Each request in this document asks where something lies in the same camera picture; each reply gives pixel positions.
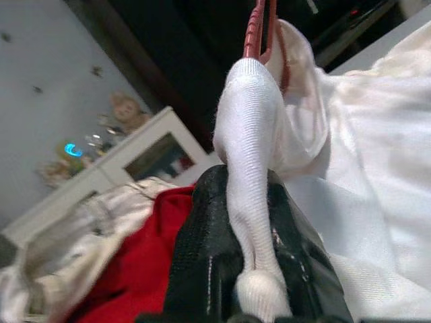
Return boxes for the cream white jeans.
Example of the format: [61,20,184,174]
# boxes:
[0,176,176,323]

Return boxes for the white glass door cabinet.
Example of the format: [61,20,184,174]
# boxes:
[0,106,225,243]

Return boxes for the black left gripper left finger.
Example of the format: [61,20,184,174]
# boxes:
[164,165,245,323]

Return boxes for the white tank top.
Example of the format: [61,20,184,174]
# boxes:
[211,18,431,323]

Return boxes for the beige plush toy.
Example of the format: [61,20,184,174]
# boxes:
[109,91,152,134]

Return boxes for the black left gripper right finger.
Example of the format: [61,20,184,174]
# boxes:
[265,168,354,323]

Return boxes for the red sweater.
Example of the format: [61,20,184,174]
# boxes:
[50,186,197,323]

